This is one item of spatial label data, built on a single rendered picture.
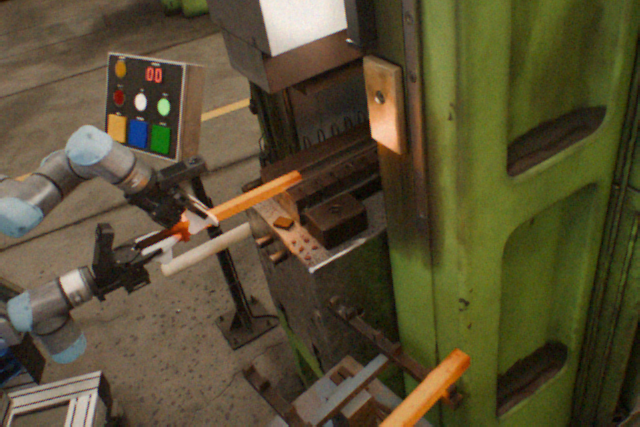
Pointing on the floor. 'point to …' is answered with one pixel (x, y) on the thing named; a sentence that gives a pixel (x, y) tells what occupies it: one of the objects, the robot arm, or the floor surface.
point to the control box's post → (220, 251)
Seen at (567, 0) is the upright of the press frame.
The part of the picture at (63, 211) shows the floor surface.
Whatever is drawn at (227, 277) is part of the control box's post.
